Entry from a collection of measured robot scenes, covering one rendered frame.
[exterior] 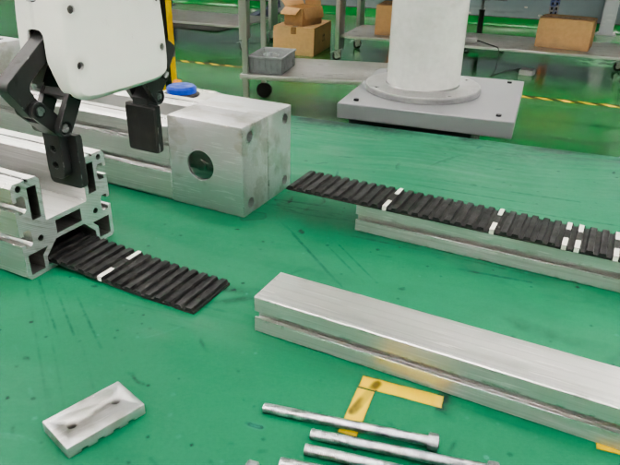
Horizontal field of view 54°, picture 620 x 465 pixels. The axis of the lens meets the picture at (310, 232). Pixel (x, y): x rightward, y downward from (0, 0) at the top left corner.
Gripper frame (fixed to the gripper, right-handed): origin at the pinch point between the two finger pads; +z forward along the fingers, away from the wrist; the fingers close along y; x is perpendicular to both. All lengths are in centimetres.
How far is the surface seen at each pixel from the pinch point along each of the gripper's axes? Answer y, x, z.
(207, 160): 14.1, 1.1, 5.4
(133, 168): 13.9, 10.9, 8.1
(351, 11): 740, 291, 86
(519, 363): -0.8, -32.6, 7.8
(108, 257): 0.3, 2.1, 10.2
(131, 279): -1.3, -1.9, 10.4
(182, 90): 30.4, 16.4, 3.8
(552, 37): 495, 17, 60
